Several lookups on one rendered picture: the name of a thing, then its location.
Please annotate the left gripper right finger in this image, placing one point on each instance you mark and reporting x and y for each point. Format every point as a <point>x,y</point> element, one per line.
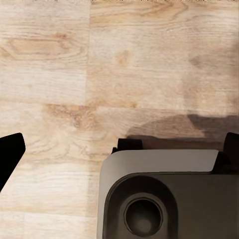
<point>231,148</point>

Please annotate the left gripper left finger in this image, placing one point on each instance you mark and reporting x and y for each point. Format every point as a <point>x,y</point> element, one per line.
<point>12,148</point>

